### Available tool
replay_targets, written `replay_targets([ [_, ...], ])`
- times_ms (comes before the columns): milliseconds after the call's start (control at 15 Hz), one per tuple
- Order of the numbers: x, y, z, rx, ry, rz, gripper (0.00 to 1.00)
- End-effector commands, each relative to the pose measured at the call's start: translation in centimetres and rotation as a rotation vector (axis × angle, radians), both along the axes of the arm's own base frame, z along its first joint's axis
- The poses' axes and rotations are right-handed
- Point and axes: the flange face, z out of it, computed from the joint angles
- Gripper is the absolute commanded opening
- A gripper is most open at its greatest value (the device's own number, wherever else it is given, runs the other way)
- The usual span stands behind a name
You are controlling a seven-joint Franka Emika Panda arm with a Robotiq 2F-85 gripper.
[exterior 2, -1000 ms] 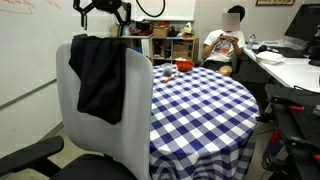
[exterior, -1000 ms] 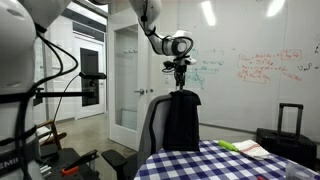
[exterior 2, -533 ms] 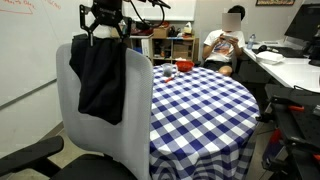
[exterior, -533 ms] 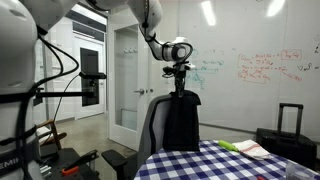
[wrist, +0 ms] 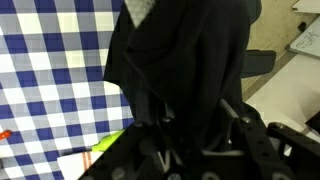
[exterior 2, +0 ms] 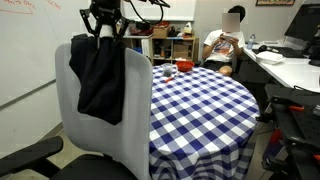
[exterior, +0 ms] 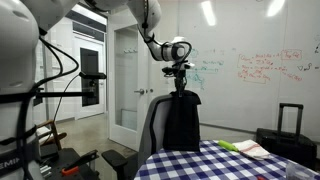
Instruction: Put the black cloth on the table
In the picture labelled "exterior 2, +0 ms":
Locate tissue box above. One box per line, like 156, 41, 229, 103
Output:
182, 21, 194, 35

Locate black pot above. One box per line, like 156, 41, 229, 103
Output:
134, 20, 152, 32

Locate wooden shelf unit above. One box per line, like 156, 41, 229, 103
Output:
121, 33, 204, 66

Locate white projection board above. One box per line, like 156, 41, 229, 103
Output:
122, 0, 197, 22

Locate clear water bottle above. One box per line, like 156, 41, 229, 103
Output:
246, 33, 257, 51

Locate large wall whiteboard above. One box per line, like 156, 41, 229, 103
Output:
0, 0, 116, 111

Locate black computer monitor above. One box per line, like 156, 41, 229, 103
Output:
284, 3, 320, 43

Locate black keyboard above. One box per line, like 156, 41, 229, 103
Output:
252, 46, 306, 59

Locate open cardboard box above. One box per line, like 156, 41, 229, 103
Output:
153, 26, 170, 39

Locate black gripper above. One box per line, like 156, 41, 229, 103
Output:
79, 6, 131, 40

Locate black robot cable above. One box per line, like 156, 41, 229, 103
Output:
129, 0, 171, 26

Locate red clamp handle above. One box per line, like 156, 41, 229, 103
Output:
288, 104, 305, 112

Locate black robot cart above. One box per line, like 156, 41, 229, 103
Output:
258, 83, 320, 180

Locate grey plastic cup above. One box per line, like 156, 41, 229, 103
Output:
162, 63, 174, 78

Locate red bowl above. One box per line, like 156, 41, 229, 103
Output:
175, 60, 195, 73

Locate white desk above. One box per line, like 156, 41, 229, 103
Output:
243, 39, 320, 94

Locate black cloth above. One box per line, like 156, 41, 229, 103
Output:
68, 33, 128, 126

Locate seated person white t-shirt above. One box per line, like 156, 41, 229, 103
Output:
201, 4, 249, 77

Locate black headphones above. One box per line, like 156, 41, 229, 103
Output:
257, 44, 279, 54

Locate blue checkered round table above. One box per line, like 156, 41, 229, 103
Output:
148, 64, 261, 180

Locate white stacked containers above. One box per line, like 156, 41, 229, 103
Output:
255, 50, 285, 65

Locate black office chair seat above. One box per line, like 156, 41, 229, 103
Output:
49, 153, 138, 180

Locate black chair armrest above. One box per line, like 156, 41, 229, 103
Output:
0, 135, 64, 178

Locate framed picture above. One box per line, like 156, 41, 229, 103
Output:
255, 0, 296, 6

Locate flat cardboard box in shelf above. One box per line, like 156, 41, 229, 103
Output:
172, 50, 190, 60

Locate grey office chair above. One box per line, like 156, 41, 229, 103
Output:
54, 42, 154, 180

